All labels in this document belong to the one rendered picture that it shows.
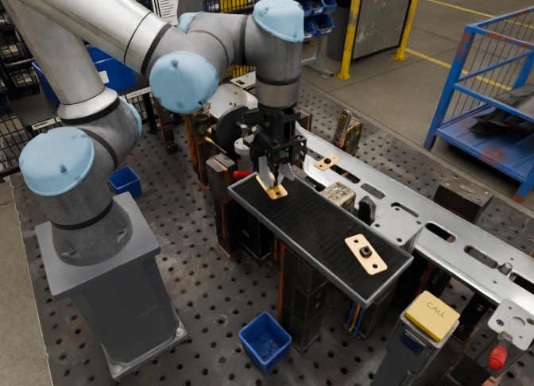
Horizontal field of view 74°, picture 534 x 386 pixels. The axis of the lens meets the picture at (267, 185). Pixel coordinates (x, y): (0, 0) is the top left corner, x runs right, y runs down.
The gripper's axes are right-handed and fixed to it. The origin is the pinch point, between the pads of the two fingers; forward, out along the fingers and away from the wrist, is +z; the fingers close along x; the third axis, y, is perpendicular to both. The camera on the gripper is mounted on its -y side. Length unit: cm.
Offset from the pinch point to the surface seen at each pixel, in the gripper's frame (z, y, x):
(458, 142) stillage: 99, -81, 196
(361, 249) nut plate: 0.6, 23.6, 6.0
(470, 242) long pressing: 18, 24, 42
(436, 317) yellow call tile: 1.8, 38.6, 9.2
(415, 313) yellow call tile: 1.8, 36.7, 6.8
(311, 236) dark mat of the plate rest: 1.8, 16.1, 0.3
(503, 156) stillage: 102, -57, 214
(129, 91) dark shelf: 15, -88, -18
